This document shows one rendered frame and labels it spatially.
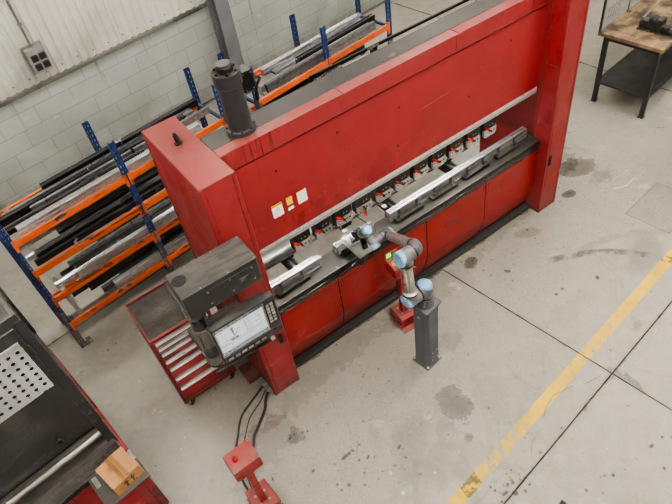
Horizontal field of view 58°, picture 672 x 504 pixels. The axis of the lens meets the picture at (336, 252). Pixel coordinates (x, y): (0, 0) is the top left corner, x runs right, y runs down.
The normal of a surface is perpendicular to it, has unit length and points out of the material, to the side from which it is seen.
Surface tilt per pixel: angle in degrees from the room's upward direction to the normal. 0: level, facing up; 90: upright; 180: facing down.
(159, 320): 0
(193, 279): 0
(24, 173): 90
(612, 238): 0
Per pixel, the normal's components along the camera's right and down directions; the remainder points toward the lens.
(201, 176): -0.12, -0.69
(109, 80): 0.69, 0.47
